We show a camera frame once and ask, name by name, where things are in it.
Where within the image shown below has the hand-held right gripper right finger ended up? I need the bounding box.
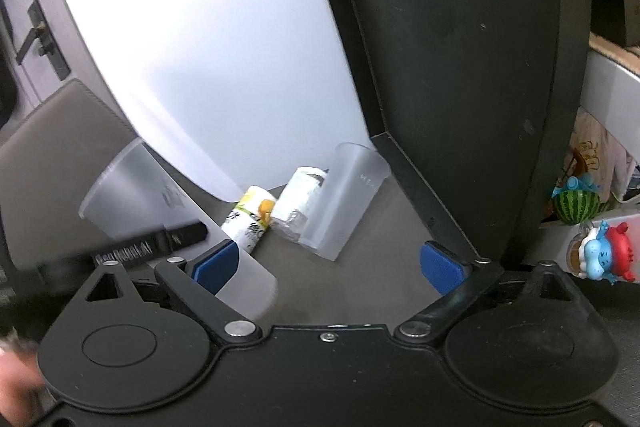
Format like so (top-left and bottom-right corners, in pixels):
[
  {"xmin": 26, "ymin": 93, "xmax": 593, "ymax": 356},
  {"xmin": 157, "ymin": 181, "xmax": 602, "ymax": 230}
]
[{"xmin": 394, "ymin": 240, "xmax": 584, "ymax": 341}]

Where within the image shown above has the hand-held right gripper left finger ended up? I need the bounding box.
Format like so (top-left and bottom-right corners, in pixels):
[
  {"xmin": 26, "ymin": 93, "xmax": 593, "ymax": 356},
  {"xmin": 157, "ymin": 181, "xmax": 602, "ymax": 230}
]
[{"xmin": 83, "ymin": 240, "xmax": 263, "ymax": 346}]

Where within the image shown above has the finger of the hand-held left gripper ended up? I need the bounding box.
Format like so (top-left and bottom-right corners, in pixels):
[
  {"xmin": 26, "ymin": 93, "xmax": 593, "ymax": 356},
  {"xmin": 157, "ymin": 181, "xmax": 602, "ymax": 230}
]
[{"xmin": 0, "ymin": 220, "xmax": 210, "ymax": 309}]

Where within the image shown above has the translucent plastic cup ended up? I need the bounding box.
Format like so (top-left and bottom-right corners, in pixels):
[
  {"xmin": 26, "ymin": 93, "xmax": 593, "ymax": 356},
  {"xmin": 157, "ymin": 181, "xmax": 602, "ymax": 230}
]
[
  {"xmin": 78, "ymin": 139, "xmax": 279, "ymax": 324},
  {"xmin": 299, "ymin": 142, "xmax": 392, "ymax": 262}
]

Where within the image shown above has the person's left hand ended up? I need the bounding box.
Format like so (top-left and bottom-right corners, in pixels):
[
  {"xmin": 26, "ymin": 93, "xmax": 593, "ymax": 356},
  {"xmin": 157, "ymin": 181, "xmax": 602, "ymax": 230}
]
[{"xmin": 0, "ymin": 349, "xmax": 47, "ymax": 414}]

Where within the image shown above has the yellow and white can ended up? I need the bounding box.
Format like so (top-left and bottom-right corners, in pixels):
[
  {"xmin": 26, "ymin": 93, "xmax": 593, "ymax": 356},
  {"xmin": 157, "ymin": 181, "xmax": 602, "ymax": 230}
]
[{"xmin": 221, "ymin": 186, "xmax": 277, "ymax": 254}]

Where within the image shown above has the white and silver can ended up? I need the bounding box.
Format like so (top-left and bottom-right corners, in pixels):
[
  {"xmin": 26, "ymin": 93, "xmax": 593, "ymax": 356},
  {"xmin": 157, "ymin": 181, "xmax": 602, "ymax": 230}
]
[{"xmin": 271, "ymin": 166, "xmax": 329, "ymax": 241}]

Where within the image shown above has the watermelon toy figure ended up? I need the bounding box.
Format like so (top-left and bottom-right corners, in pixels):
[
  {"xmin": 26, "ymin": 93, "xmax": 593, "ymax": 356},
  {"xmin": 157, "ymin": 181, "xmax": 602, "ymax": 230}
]
[{"xmin": 551, "ymin": 175, "xmax": 604, "ymax": 226}]

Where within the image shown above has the blue and red crab toy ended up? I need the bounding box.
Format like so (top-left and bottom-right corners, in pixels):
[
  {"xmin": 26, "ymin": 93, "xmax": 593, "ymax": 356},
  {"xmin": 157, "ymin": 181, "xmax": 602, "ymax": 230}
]
[{"xmin": 569, "ymin": 221, "xmax": 639, "ymax": 289}]

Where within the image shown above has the cartoon print bag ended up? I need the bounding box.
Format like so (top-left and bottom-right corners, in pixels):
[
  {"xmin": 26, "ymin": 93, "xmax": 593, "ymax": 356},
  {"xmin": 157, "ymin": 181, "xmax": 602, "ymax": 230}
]
[{"xmin": 565, "ymin": 107, "xmax": 628, "ymax": 204}]

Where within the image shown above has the black backdrop panel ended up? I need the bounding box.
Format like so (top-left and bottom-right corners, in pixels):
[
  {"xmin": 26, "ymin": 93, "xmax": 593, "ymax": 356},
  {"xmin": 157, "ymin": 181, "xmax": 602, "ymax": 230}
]
[{"xmin": 300, "ymin": 0, "xmax": 594, "ymax": 266}]

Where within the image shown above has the white backdrop board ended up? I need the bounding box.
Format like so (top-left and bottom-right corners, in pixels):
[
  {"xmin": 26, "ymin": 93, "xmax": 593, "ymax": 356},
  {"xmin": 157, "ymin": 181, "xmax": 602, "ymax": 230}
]
[{"xmin": 37, "ymin": 0, "xmax": 374, "ymax": 204}]

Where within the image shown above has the dark door handle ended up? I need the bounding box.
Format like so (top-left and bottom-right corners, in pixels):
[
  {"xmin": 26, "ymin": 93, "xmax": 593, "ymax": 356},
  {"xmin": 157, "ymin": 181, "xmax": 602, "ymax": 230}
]
[{"xmin": 15, "ymin": 0, "xmax": 71, "ymax": 81}]

